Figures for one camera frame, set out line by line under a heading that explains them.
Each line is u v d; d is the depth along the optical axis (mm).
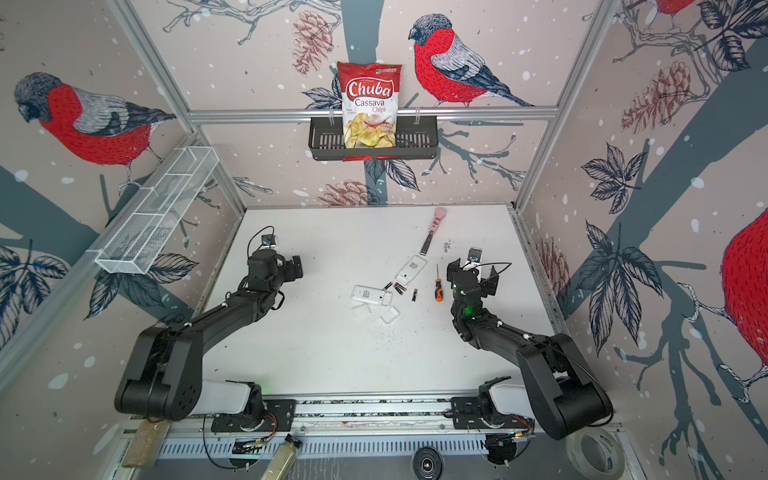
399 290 974
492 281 781
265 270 703
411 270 1007
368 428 727
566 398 412
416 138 946
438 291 947
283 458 651
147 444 669
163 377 425
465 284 673
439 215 1168
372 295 949
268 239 785
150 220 762
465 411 736
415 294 954
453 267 819
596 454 697
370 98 835
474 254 741
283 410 746
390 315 919
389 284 980
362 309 923
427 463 588
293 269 826
